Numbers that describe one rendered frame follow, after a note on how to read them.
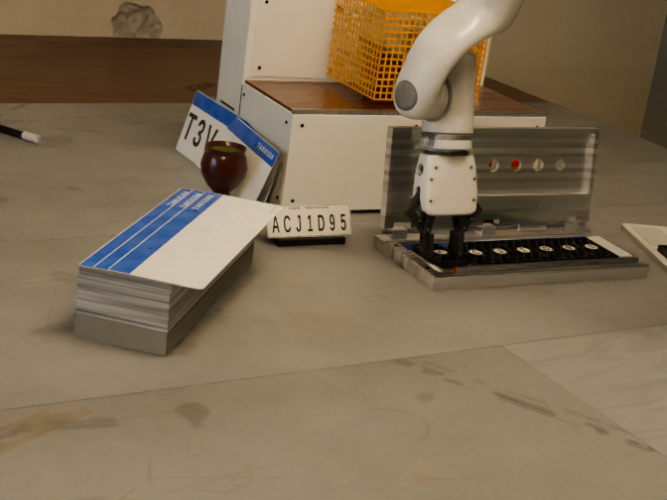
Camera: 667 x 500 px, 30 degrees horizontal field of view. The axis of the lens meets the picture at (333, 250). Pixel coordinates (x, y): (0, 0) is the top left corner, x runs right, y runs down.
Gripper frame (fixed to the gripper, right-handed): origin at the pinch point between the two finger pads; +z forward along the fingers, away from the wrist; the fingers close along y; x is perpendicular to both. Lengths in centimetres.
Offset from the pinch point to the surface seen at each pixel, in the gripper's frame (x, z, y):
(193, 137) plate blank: 65, -13, -19
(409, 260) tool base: 1.7, 2.7, -5.0
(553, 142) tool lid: 10.2, -16.1, 29.5
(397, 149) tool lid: 9.2, -15.0, -3.8
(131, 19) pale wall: 182, -39, 7
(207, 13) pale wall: 183, -41, 31
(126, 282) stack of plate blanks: -19, 0, -60
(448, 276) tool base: -6.4, 4.1, -2.6
